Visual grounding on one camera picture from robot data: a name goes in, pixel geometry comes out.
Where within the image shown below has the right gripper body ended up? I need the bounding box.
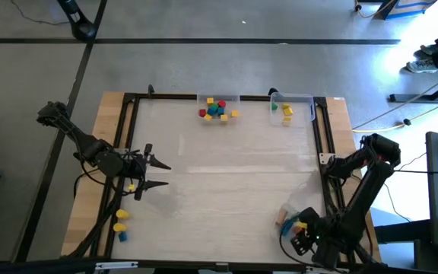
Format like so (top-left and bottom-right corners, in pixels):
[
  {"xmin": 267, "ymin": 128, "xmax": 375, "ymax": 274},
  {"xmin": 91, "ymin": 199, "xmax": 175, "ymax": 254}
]
[{"xmin": 304, "ymin": 212, "xmax": 341, "ymax": 269}]

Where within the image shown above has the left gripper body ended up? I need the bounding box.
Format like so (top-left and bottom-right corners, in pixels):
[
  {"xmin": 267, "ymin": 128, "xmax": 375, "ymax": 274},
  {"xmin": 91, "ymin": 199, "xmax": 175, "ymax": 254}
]
[{"xmin": 122, "ymin": 151, "xmax": 148, "ymax": 191}]

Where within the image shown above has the large clear plastic bin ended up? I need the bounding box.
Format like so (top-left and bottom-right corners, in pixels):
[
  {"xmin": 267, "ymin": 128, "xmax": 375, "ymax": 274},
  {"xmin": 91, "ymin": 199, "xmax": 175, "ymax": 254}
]
[{"xmin": 275, "ymin": 207, "xmax": 336, "ymax": 267}]

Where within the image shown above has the glossy white table sheet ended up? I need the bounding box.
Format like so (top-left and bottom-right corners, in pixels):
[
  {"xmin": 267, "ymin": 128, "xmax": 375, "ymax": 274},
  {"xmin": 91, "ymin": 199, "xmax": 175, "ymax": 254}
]
[{"xmin": 111, "ymin": 97, "xmax": 332, "ymax": 263}]

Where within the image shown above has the black furniture base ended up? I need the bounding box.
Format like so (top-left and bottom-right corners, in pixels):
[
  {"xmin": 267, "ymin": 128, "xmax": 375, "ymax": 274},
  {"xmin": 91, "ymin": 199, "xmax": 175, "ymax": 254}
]
[{"xmin": 370, "ymin": 207, "xmax": 433, "ymax": 274}]

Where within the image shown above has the black floor tape strip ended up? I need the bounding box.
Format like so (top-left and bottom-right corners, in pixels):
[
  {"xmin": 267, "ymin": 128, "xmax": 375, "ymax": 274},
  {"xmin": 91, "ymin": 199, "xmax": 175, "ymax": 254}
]
[
  {"xmin": 0, "ymin": 37, "xmax": 402, "ymax": 45},
  {"xmin": 13, "ymin": 0, "xmax": 108, "ymax": 263}
]

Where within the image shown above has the black crossbar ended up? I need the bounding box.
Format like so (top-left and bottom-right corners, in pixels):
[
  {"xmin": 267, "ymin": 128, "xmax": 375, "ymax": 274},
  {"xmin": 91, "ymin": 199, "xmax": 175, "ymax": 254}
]
[{"xmin": 0, "ymin": 258, "xmax": 438, "ymax": 274}]

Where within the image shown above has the black stand base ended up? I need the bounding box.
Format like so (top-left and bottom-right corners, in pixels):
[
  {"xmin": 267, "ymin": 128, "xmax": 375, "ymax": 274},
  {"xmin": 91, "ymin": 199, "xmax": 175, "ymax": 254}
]
[{"xmin": 56, "ymin": 0, "xmax": 99, "ymax": 41}]

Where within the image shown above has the person's foot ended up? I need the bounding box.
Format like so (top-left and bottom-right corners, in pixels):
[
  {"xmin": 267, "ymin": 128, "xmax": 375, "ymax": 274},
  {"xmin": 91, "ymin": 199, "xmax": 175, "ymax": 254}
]
[{"xmin": 405, "ymin": 59, "xmax": 438, "ymax": 75}]

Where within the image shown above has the blue and white box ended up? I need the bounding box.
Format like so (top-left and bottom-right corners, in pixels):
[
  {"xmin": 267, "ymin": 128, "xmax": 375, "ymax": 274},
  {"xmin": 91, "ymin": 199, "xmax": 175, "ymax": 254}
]
[{"xmin": 378, "ymin": 0, "xmax": 438, "ymax": 21}]

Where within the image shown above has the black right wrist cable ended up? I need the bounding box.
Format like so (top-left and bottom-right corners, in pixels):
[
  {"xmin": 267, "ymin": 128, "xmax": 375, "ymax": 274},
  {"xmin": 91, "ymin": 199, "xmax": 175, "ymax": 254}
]
[{"xmin": 278, "ymin": 228, "xmax": 319, "ymax": 268}]

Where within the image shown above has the black aluminium table frame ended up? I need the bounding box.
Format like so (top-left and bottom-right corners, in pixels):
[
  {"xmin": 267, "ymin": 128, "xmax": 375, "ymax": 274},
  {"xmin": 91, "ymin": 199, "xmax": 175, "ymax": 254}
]
[{"xmin": 66, "ymin": 91, "xmax": 389, "ymax": 267}]

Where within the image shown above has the thin white cable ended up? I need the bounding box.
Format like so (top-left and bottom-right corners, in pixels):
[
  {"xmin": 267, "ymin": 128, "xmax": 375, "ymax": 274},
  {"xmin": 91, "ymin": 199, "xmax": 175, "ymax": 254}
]
[{"xmin": 384, "ymin": 182, "xmax": 413, "ymax": 224}]

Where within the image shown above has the yellow floor cable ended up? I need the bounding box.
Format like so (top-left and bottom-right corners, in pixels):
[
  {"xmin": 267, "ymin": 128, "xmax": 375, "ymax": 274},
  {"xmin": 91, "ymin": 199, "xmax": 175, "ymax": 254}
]
[
  {"xmin": 354, "ymin": 0, "xmax": 395, "ymax": 19},
  {"xmin": 351, "ymin": 93, "xmax": 438, "ymax": 134}
]

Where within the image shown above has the grey floor cable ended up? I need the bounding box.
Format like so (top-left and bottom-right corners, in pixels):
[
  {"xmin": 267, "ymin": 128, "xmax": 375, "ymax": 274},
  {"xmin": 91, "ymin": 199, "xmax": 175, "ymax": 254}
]
[{"xmin": 351, "ymin": 64, "xmax": 438, "ymax": 131}]

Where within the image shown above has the black metal floor frame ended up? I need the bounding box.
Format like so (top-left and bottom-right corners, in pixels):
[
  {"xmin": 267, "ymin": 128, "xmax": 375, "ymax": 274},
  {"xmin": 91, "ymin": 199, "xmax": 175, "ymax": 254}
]
[{"xmin": 389, "ymin": 64, "xmax": 438, "ymax": 104}]

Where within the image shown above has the thin black floor cable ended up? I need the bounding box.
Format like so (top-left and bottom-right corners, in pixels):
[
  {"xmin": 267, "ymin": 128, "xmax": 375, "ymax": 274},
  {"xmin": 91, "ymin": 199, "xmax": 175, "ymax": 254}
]
[{"xmin": 10, "ymin": 0, "xmax": 71, "ymax": 27}]

